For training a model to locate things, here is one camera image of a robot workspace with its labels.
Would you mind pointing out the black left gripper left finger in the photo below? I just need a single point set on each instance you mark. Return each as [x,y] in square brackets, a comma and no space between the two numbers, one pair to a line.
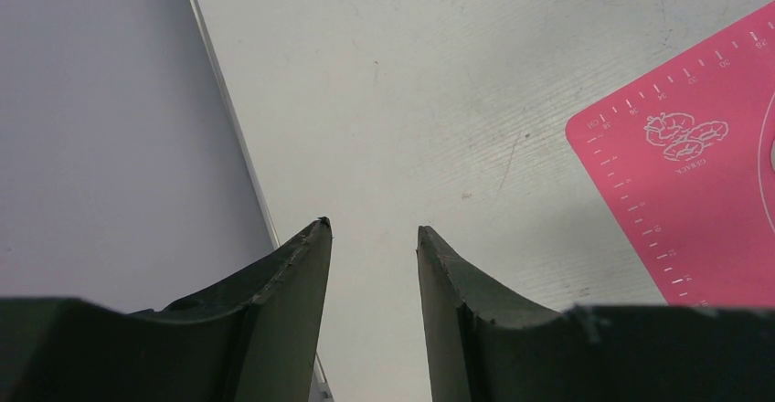
[249,337]

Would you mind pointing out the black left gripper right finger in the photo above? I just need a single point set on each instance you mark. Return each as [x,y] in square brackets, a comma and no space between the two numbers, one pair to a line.
[485,342]

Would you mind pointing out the pink silicone baking mat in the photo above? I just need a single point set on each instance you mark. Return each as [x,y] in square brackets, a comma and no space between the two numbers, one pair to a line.
[684,159]

